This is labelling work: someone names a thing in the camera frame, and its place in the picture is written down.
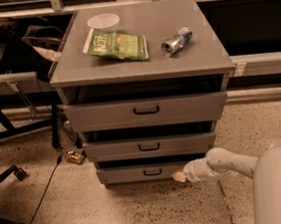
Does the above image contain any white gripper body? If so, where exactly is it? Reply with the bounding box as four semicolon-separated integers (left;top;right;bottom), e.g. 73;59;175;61
182;158;210;183

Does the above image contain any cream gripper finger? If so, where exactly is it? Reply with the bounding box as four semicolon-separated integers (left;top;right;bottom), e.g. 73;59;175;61
172;171;186;183

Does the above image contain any grey bottom drawer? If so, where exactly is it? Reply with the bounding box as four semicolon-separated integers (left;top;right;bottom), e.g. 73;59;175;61
97;162;186;186

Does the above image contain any grey drawer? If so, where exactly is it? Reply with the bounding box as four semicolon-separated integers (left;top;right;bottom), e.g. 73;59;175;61
64;92;227;132
97;162;186;186
83;132;215;162

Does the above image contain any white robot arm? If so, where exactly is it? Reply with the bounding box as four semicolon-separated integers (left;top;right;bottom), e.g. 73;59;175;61
172;146;281;224

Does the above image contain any grey middle drawer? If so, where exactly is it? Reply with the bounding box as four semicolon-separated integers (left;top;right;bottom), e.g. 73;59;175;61
83;132;215;162

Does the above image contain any grey drawer cabinet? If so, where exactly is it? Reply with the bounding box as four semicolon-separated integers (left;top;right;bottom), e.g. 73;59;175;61
41;0;247;194

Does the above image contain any grey top drawer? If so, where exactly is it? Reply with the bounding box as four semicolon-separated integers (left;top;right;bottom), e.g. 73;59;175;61
64;92;227;132

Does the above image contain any small jar on floor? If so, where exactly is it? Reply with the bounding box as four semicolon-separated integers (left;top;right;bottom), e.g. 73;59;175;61
65;150;85;164

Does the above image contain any silver blue soda can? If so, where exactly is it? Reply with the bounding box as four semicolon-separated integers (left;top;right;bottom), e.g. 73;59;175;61
160;27;192;57

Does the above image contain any green chip bag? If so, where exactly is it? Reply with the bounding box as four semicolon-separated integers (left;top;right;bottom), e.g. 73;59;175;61
83;28;148;61

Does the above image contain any clear plastic bowl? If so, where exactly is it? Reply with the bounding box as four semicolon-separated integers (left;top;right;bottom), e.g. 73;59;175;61
87;13;120;31

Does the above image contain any black bag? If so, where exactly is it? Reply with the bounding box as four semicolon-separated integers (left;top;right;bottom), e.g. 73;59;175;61
0;17;64;82

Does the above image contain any black floor cable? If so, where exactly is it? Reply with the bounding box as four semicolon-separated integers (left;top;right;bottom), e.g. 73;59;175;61
1;153;70;224

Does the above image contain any black desk frame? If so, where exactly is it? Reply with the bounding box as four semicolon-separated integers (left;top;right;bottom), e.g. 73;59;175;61
0;68;63;155

